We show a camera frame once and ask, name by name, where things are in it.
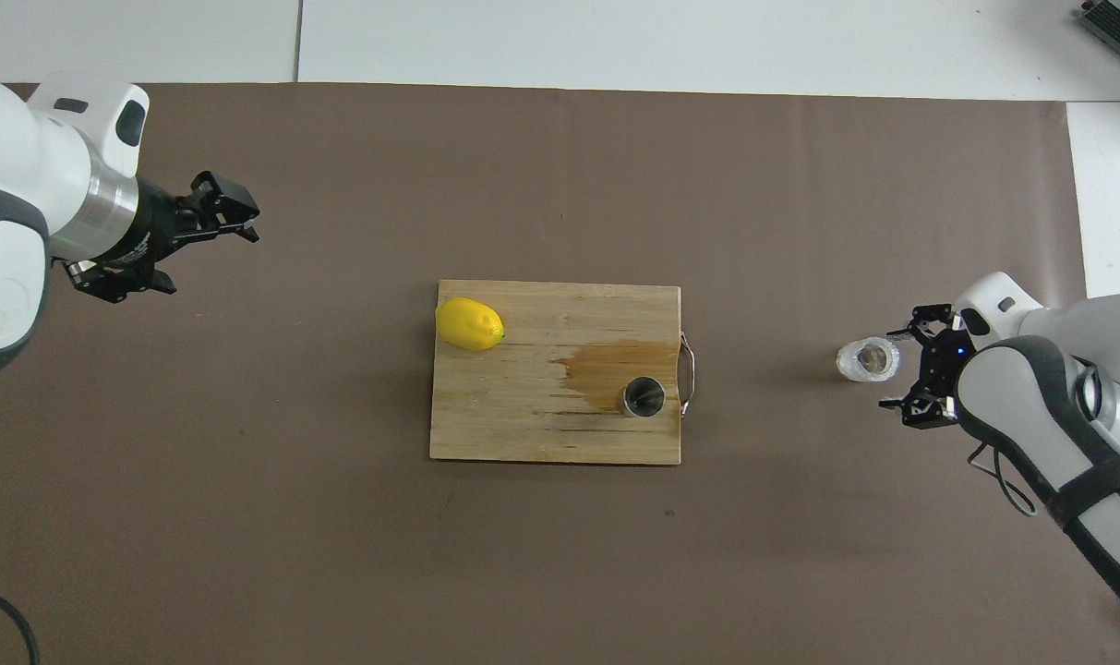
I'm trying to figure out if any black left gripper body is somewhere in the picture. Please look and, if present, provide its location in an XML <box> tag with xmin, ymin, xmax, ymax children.
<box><xmin>105</xmin><ymin>178</ymin><xmax>202</xmax><ymax>278</ymax></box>

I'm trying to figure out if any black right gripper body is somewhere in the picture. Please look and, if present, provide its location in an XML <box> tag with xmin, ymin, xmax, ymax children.
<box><xmin>918</xmin><ymin>323</ymin><xmax>974</xmax><ymax>413</ymax></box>

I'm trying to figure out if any small clear glass cup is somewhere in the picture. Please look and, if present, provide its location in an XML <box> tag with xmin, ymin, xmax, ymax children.
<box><xmin>836</xmin><ymin>336</ymin><xmax>902</xmax><ymax>383</ymax></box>

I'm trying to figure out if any steel double jigger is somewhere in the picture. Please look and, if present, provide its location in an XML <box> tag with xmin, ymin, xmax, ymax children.
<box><xmin>621</xmin><ymin>375</ymin><xmax>668</xmax><ymax>419</ymax></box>

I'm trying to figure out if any yellow lemon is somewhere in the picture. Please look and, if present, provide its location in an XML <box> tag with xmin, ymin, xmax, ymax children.
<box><xmin>435</xmin><ymin>296</ymin><xmax>506</xmax><ymax>353</ymax></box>

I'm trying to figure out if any brown table mat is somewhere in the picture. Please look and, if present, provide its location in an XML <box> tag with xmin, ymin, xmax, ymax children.
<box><xmin>0</xmin><ymin>81</ymin><xmax>1120</xmax><ymax>665</ymax></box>

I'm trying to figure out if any wooden cutting board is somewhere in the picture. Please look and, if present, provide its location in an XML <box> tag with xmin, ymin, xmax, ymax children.
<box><xmin>428</xmin><ymin>280</ymin><xmax>697</xmax><ymax>466</ymax></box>

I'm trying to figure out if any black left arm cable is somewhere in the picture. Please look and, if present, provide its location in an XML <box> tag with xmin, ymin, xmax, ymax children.
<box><xmin>0</xmin><ymin>587</ymin><xmax>42</xmax><ymax>665</ymax></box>

